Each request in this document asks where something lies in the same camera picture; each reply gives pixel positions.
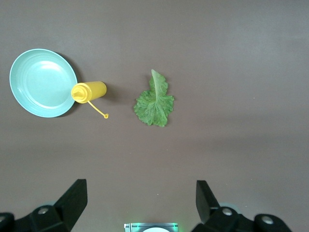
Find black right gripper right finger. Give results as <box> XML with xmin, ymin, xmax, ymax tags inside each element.
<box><xmin>192</xmin><ymin>180</ymin><xmax>290</xmax><ymax>232</ymax></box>

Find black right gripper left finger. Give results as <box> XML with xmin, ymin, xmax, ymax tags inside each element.
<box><xmin>0</xmin><ymin>178</ymin><xmax>88</xmax><ymax>232</ymax></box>

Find green lettuce leaf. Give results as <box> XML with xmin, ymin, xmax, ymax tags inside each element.
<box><xmin>133</xmin><ymin>69</ymin><xmax>175</xmax><ymax>128</ymax></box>

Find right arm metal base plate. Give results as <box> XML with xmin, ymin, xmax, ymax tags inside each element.
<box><xmin>124</xmin><ymin>222</ymin><xmax>180</xmax><ymax>232</ymax></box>

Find yellow squeeze bottle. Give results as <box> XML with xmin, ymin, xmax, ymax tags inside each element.
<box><xmin>70</xmin><ymin>81</ymin><xmax>110</xmax><ymax>120</ymax></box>

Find mint green plate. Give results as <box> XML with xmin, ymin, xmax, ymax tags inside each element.
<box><xmin>9</xmin><ymin>48</ymin><xmax>78</xmax><ymax>118</ymax></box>

